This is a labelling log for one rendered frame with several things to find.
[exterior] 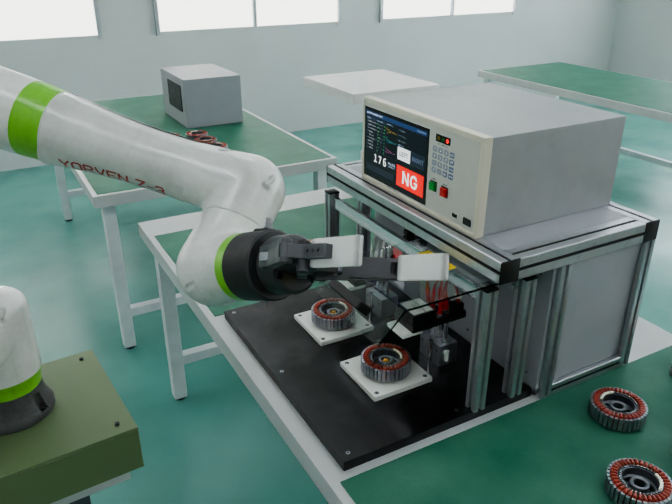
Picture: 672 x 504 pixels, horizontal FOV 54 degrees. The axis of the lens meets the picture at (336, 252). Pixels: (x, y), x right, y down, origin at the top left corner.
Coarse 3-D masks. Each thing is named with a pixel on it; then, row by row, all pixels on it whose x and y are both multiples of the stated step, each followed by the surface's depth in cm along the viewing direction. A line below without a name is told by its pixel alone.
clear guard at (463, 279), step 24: (456, 264) 131; (360, 288) 124; (384, 288) 121; (408, 288) 121; (432, 288) 121; (456, 288) 121; (480, 288) 122; (360, 312) 121; (384, 312) 117; (384, 336) 114
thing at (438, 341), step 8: (424, 336) 152; (432, 336) 151; (448, 336) 151; (424, 344) 153; (440, 344) 148; (448, 344) 148; (456, 344) 150; (424, 352) 153; (432, 352) 150; (440, 352) 148; (432, 360) 151; (440, 360) 149; (448, 360) 150
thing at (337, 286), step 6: (330, 282) 125; (336, 282) 124; (336, 288) 123; (342, 288) 122; (342, 294) 121; (348, 294) 120; (354, 294) 120; (348, 300) 120; (354, 300) 118; (360, 300) 118; (354, 306) 118; (360, 306) 118; (366, 306) 118; (366, 312) 119
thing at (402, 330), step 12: (408, 312) 142; (420, 312) 142; (432, 312) 143; (444, 312) 147; (456, 312) 147; (396, 324) 145; (408, 324) 142; (420, 324) 142; (432, 324) 144; (444, 324) 147; (408, 336) 142; (444, 336) 148
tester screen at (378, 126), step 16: (368, 112) 155; (368, 128) 156; (384, 128) 150; (400, 128) 145; (416, 128) 139; (368, 144) 158; (384, 144) 152; (400, 144) 146; (416, 144) 140; (368, 160) 160; (400, 160) 147
